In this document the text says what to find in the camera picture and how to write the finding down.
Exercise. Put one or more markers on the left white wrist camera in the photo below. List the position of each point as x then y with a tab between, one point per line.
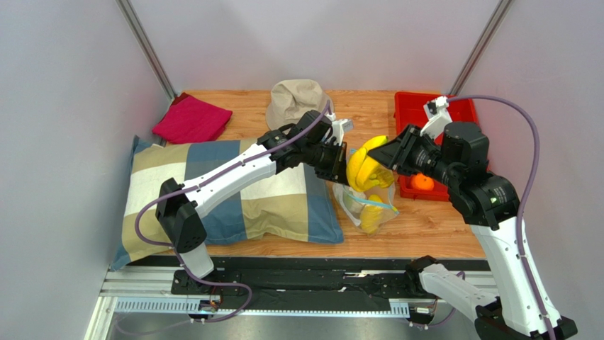
338	129

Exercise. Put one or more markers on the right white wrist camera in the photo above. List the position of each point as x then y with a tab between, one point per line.
438	117

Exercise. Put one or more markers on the clear zip top bag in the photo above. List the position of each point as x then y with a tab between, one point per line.
389	211

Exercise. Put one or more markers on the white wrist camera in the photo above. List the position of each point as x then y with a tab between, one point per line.
438	117
338	129

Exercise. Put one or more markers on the fake orange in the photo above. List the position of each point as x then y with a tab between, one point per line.
420	182

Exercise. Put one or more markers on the magenta folded cloth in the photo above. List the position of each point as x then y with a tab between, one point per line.
190	120

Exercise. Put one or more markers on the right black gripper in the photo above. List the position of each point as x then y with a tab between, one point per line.
407	151

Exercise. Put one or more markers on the beige bucket hat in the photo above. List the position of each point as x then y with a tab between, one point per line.
290	99

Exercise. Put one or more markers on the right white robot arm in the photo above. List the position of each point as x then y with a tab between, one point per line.
489	204

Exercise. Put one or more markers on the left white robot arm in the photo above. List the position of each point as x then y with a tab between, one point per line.
316	140

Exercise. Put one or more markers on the plaid pillow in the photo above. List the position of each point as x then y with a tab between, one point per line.
294	204

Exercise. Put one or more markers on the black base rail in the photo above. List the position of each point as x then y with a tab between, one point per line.
305	284

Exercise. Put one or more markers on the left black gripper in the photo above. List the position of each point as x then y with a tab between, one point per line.
339	155

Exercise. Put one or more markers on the fake white cauliflower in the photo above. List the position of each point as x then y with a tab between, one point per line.
353	200

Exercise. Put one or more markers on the fake banana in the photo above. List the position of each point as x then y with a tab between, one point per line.
363	172

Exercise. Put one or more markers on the red plastic bin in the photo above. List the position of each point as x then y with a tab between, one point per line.
409	110

